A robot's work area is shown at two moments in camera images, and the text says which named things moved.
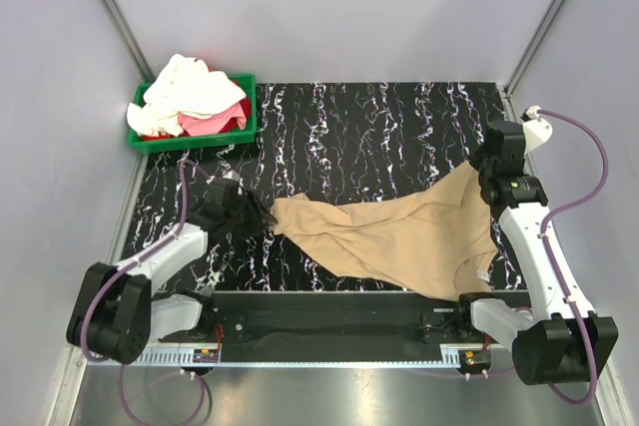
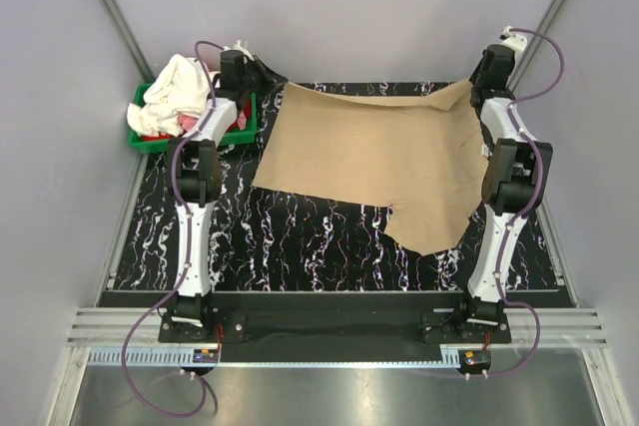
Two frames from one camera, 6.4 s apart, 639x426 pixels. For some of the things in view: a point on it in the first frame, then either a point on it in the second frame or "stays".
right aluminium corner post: (544, 26) stays
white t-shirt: (186, 87) stays
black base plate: (345, 319) stays
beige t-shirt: (439, 243) -> (413, 147)
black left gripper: (260, 217) -> (269, 78)
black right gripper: (475, 159) -> (474, 74)
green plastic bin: (176, 143) stays
